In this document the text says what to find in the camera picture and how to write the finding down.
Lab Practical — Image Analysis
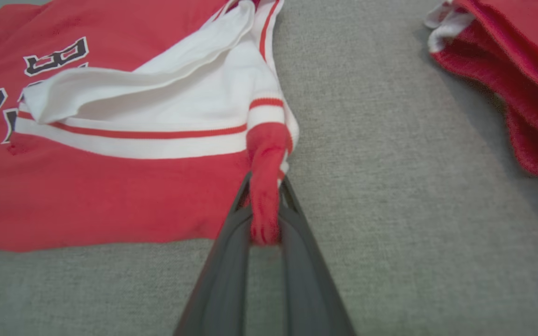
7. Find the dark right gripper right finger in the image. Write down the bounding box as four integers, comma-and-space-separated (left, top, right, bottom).
278, 175, 357, 336

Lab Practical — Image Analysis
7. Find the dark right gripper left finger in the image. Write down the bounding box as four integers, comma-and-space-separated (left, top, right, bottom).
173, 171, 254, 336

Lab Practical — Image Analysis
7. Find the red and white jersey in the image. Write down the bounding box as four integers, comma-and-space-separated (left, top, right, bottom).
0, 0, 300, 255

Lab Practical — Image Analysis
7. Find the red shorts garment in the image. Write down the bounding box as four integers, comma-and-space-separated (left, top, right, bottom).
424, 0, 538, 182

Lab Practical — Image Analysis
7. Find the grey fabric sofa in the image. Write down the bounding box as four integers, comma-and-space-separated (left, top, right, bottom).
0, 0, 538, 336

